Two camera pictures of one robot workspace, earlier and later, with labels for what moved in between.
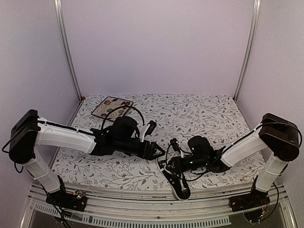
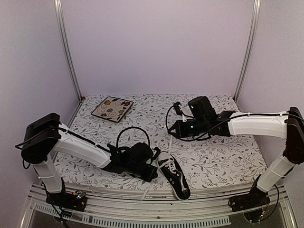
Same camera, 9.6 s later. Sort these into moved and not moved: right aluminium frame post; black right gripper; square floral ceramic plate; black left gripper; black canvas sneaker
Moved: black right gripper; black left gripper
Not moved: right aluminium frame post; square floral ceramic plate; black canvas sneaker
